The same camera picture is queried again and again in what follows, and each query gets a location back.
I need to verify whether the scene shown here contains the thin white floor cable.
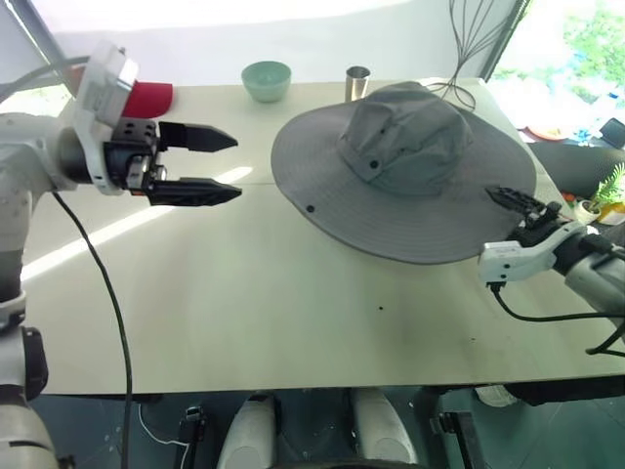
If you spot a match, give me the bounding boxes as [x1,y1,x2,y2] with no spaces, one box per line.
[138,401,192,469]

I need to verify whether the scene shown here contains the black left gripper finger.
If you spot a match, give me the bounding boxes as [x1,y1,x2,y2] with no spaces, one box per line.
[157,121,239,153]
[147,177,244,207]

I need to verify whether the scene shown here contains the pale green bowl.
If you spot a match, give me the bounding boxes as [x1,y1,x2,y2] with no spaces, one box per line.
[240,60,293,105]

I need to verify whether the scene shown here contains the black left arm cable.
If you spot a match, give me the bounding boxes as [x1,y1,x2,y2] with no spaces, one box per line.
[51,191,135,469]

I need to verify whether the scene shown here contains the small green potted plant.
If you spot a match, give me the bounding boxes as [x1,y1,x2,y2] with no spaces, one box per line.
[575,162,625,226]

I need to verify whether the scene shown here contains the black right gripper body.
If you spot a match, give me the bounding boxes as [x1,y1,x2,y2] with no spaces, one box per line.
[506,199,573,245]

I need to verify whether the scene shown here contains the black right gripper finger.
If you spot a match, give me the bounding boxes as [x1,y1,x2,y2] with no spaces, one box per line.
[484,185,542,216]

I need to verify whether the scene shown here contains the white rounded robot leg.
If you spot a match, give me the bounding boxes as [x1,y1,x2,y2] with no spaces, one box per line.
[216,393,277,469]
[351,387,419,468]

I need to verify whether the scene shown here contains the red cap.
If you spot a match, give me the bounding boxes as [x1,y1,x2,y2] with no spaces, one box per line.
[69,64,177,119]

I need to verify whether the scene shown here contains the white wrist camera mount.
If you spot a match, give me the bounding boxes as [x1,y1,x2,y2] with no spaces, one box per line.
[478,220,587,284]
[71,40,142,197]

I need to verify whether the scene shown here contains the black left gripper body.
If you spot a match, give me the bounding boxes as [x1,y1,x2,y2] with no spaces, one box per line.
[103,117,168,197]

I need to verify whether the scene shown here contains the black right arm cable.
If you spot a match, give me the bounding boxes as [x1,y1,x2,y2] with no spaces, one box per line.
[491,281,625,357]

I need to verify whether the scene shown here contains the black tablet device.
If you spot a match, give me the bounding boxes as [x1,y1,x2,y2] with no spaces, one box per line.
[599,116,625,149]

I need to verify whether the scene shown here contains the thin wire hat stand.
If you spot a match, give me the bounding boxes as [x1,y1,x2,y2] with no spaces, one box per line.
[428,0,529,111]

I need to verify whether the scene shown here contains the black table leg bracket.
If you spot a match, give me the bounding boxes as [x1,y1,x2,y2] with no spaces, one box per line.
[177,404,207,469]
[429,409,485,469]

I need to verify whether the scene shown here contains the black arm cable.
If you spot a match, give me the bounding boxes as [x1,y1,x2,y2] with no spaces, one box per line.
[491,281,625,357]
[51,191,135,469]

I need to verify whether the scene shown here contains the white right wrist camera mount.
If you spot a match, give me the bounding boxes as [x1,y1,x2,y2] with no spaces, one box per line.
[478,220,587,284]

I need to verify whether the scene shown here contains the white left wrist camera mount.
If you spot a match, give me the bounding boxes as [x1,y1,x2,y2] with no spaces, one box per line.
[71,40,142,197]

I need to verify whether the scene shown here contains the metal cup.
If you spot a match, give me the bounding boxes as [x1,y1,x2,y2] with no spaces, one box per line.
[345,65,372,102]

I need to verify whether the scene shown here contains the grey wide-brim bucket hat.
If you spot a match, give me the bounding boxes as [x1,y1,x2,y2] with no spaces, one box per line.
[270,80,539,266]

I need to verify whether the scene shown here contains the orange plate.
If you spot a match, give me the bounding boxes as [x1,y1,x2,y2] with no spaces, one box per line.
[523,123,573,142]

